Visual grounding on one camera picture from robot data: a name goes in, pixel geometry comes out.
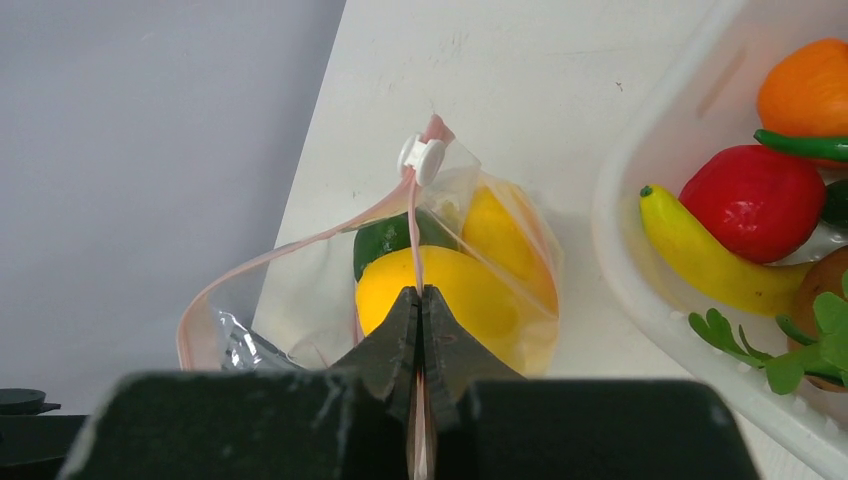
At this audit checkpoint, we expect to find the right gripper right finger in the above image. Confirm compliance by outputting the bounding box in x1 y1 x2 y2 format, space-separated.
421 286 759 479

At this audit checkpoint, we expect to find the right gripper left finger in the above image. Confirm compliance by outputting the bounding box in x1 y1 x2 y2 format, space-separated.
59 287 421 479

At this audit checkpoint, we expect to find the yellow toy lemon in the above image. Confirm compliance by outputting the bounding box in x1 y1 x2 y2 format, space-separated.
355 245 547 375

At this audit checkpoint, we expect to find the clear zip top bag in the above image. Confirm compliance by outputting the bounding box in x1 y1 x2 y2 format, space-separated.
176 113 564 480

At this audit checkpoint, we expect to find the green toy avocado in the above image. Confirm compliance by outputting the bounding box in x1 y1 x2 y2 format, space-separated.
353 209 458 281

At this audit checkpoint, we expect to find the orange toy mango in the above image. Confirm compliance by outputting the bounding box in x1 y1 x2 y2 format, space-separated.
461 182 559 315

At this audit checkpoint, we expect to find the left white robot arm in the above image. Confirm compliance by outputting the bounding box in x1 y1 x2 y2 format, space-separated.
1 388 87 480

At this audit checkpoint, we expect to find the yellow toy banana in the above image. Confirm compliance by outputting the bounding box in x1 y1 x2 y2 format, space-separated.
639 185 814 316

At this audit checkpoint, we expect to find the green toy leaf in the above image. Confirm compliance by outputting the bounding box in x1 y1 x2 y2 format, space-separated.
688 276 847 395

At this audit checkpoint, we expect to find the red toy bell pepper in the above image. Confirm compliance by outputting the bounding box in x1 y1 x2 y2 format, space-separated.
679 145 826 264

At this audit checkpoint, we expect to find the brown toy kiwi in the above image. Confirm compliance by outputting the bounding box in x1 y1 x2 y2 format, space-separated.
786 246 848 393

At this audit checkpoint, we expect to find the white plastic basket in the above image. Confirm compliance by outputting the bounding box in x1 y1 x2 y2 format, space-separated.
591 1 847 479

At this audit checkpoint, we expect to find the green toy cucumber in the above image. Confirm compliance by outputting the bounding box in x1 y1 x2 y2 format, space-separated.
820 179 848 231

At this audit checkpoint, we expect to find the green toy chili pepper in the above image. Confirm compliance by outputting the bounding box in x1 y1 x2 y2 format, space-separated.
753 129 847 163

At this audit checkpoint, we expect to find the orange toy tangerine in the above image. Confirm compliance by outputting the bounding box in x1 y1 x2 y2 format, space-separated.
756 37 847 170

